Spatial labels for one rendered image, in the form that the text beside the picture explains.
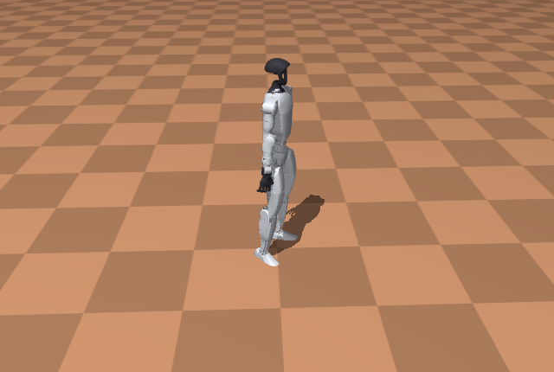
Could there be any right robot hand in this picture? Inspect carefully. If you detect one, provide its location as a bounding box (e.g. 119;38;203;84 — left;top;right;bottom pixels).
256;166;274;193

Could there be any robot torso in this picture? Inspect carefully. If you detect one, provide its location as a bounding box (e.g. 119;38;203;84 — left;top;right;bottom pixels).
263;86;293;166

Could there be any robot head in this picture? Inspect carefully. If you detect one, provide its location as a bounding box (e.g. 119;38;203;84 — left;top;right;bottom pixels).
265;58;290;93

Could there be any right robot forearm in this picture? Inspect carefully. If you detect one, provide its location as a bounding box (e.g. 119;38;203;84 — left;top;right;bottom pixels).
261;136;274;174

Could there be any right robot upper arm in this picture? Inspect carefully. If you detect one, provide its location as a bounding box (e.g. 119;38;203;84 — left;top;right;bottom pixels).
261;98;278;144

